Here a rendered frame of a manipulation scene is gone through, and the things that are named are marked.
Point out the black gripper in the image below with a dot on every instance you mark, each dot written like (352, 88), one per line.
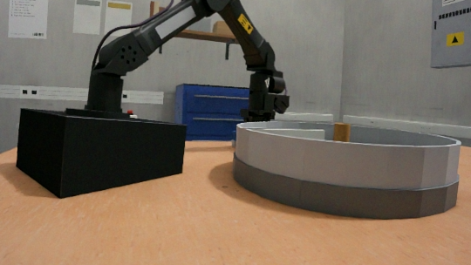
(256, 101)

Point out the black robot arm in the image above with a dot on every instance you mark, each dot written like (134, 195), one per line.
(130, 51)

